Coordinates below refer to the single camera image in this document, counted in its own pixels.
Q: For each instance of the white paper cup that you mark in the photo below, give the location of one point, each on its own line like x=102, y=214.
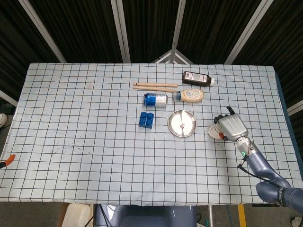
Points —
x=214, y=132

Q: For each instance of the metal table leg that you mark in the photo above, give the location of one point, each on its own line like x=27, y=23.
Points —
x=210, y=216

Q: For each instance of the round silver metal plate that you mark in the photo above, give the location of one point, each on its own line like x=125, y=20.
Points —
x=189, y=118

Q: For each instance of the wooden drumstick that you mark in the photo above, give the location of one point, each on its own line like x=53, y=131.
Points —
x=154, y=88

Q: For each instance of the light blue checkered tablecloth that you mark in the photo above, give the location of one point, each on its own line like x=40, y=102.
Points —
x=94, y=153

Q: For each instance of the blue-grey robot torso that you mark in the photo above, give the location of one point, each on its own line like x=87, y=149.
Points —
x=146, y=216

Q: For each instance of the blue and silver can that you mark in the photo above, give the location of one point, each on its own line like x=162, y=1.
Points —
x=156, y=99

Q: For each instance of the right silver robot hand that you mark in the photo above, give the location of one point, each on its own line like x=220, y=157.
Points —
x=233, y=126

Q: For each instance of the white metal frame post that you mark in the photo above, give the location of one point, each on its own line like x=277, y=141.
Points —
x=246, y=33
x=8, y=98
x=178, y=26
x=296, y=108
x=42, y=30
x=121, y=30

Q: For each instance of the beige sauce bottle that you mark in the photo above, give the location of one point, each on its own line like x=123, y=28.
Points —
x=191, y=95

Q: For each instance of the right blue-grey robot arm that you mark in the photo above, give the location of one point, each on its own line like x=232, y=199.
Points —
x=260, y=163

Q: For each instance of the wooden chopsticks pair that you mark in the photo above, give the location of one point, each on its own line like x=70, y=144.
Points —
x=154, y=84

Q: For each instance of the aluminium triangular frame brace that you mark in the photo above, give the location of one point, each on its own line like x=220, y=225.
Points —
x=174, y=55

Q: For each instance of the white die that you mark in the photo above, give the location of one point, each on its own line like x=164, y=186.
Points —
x=182, y=125

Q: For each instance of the blue building block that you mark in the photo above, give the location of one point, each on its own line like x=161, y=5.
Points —
x=146, y=120

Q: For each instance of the white shoe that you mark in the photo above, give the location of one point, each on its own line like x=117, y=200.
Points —
x=296, y=222
x=2, y=119

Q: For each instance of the dark brown sauce bottle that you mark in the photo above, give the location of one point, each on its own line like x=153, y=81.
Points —
x=196, y=78

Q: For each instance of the white plastic container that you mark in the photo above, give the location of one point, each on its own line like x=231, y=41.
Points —
x=77, y=216

